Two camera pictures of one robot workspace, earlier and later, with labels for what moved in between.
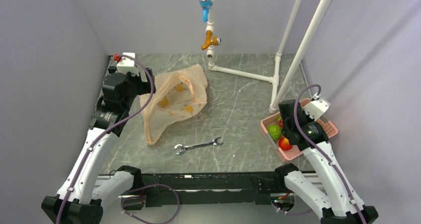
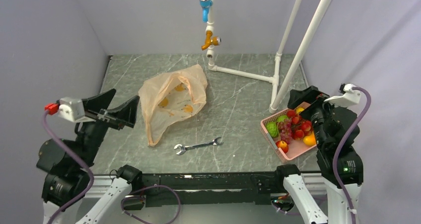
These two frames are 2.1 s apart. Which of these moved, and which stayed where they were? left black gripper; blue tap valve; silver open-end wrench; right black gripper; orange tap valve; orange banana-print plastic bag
Moved: right black gripper; left black gripper
Stayed: orange banana-print plastic bag; silver open-end wrench; blue tap valve; orange tap valve
